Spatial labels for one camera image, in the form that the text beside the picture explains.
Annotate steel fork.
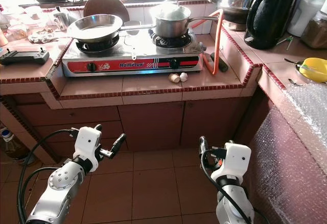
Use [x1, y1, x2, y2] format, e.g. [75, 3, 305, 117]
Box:
[283, 58, 307, 69]

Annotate yellow plastic bowl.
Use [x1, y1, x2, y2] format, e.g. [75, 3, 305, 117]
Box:
[299, 57, 327, 83]

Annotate brown base cabinet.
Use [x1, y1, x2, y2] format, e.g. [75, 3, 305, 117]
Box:
[0, 94, 261, 163]

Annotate clear bubble wrap sheet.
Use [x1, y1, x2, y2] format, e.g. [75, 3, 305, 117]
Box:
[248, 81, 327, 224]

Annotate steel two-burner gas stove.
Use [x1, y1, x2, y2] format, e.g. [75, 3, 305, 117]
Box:
[61, 30, 205, 78]

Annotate short black cylinder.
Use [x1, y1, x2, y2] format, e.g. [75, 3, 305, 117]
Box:
[209, 53, 229, 73]

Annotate plastic cooking oil bottle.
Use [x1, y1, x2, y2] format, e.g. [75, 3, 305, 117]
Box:
[0, 126, 17, 156]

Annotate steel frying pan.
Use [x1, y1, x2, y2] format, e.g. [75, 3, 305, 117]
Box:
[66, 14, 156, 43]

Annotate black flat handheld device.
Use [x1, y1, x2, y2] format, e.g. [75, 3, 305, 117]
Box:
[0, 48, 50, 65]

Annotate plate of garlic cloves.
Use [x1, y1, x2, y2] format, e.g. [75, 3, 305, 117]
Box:
[28, 29, 59, 44]

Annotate small steel cup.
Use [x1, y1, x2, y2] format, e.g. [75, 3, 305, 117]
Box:
[54, 7, 71, 31]

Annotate round brown wooden board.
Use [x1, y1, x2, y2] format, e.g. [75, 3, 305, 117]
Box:
[83, 0, 130, 24]

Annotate steel saucepan with lid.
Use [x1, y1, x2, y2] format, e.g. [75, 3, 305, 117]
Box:
[149, 0, 219, 38]

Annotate black electric kettle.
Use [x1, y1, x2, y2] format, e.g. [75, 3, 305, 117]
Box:
[244, 0, 301, 50]

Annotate white jar with green lid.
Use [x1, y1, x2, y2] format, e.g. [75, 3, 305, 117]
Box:
[288, 0, 327, 37]

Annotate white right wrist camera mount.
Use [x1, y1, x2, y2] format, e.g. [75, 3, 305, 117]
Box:
[211, 142, 252, 184]

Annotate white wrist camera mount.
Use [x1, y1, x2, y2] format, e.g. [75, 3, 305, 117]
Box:
[73, 126, 103, 173]
[211, 142, 252, 184]

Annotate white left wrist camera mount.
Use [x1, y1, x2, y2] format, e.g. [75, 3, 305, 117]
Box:
[73, 126, 103, 173]

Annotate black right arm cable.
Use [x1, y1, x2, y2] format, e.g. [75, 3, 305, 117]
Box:
[199, 150, 271, 224]

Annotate orange gas hose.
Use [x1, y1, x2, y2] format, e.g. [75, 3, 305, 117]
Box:
[189, 8, 225, 76]

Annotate green-handled steel tongs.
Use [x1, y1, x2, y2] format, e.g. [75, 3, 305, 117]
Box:
[276, 35, 294, 51]

